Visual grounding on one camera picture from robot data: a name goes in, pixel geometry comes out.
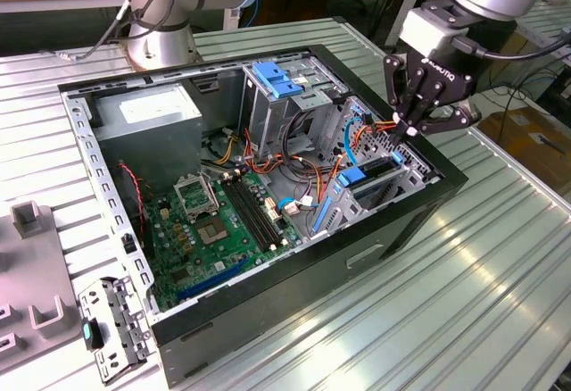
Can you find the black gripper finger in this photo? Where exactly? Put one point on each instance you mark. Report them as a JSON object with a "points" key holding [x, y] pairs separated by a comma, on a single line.
{"points": [[393, 83], [459, 118]]}

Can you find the hard disk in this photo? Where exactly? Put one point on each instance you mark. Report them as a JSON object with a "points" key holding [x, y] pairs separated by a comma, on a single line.
{"points": [[352, 177]]}

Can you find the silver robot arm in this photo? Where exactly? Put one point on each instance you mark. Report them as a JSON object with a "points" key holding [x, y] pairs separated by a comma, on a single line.
{"points": [[151, 38]]}

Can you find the grey disk bay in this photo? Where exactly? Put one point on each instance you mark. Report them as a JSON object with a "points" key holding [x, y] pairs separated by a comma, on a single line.
{"points": [[415, 163]]}

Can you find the large labelled cardboard box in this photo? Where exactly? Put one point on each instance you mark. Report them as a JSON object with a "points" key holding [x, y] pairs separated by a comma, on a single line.
{"points": [[526, 141]]}

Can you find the black tripod stand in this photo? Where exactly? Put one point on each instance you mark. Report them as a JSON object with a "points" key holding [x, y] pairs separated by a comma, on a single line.
{"points": [[383, 7]]}

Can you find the blue drive latch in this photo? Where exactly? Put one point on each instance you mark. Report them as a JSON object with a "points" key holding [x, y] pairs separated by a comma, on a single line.
{"points": [[276, 80]]}

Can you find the metal slat side table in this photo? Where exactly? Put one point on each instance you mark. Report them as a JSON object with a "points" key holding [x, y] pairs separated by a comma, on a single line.
{"points": [[546, 25]]}

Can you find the grey optical drive cage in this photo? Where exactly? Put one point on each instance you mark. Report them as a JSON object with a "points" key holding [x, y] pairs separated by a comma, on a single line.
{"points": [[263, 118]]}

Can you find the black RAM slot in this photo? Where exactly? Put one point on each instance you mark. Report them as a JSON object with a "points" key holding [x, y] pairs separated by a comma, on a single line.
{"points": [[256, 212], [244, 212], [250, 212], [262, 212]]}

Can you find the green motherboard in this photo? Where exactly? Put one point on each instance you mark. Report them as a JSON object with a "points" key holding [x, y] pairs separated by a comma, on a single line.
{"points": [[236, 255]]}

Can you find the CPU socket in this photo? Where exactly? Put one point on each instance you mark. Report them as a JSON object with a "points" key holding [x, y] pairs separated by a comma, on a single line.
{"points": [[210, 230]]}

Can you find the black PC case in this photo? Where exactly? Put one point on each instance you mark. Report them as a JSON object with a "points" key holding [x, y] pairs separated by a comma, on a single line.
{"points": [[267, 301]]}

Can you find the grey power supply unit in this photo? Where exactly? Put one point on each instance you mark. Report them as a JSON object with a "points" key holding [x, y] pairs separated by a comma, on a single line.
{"points": [[147, 150]]}

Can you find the blue expansion slot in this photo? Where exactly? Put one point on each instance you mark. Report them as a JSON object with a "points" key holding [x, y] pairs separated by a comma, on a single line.
{"points": [[209, 281]]}

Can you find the black teal latch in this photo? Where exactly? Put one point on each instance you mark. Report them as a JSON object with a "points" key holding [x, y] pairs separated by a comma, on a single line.
{"points": [[93, 335]]}

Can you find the grey parts rack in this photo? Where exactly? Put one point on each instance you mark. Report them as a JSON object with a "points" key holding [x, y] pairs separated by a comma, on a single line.
{"points": [[35, 270]]}

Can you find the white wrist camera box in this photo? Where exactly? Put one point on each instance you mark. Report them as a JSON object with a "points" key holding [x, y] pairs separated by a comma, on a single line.
{"points": [[428, 34]]}

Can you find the brown square base plate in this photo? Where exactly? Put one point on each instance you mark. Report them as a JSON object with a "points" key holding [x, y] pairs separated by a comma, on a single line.
{"points": [[122, 54]]}

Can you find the grey slot cover bracket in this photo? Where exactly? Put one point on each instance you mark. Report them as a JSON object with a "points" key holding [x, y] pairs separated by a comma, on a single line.
{"points": [[127, 319]]}

